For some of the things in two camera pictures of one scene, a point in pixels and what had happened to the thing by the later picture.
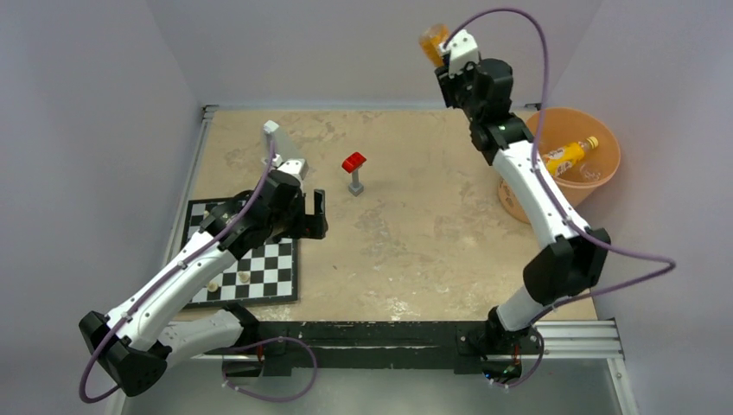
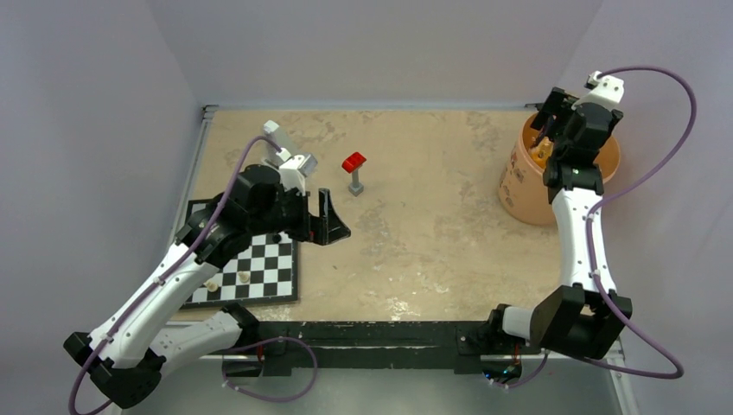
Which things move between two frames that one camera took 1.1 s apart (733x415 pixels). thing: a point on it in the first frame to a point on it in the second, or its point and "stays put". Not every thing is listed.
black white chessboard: [266, 274] stays put
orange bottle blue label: [430, 40] to [541, 152]
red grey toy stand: [352, 164] stays put
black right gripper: [450, 81] to [560, 105]
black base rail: [464, 346] stays put
